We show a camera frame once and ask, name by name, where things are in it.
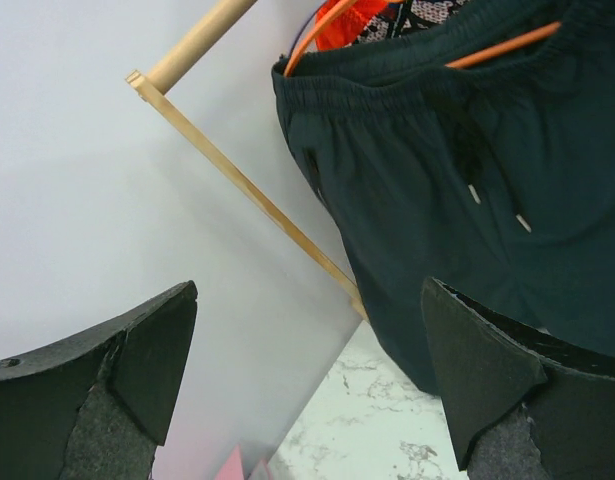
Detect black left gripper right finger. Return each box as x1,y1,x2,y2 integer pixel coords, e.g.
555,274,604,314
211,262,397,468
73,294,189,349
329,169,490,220
421,278,615,480

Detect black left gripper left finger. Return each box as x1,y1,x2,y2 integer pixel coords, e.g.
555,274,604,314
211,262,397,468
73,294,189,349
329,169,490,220
0,281,197,479

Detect dark navy shorts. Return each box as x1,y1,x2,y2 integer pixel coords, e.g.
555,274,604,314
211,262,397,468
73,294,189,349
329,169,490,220
272,1,615,394

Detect orange hanger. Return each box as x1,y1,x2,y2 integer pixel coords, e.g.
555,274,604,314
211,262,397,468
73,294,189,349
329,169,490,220
283,0,562,77

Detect comic print shorts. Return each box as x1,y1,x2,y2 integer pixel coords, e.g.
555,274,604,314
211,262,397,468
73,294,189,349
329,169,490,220
352,0,469,44

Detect orange shorts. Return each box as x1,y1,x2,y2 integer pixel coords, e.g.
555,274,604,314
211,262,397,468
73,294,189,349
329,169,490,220
316,0,388,51

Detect pink binder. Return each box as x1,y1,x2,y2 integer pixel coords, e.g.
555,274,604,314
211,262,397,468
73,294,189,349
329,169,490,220
214,445,273,480

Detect wooden clothes rack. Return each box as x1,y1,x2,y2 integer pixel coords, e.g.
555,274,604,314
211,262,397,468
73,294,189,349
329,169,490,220
125,0,371,321

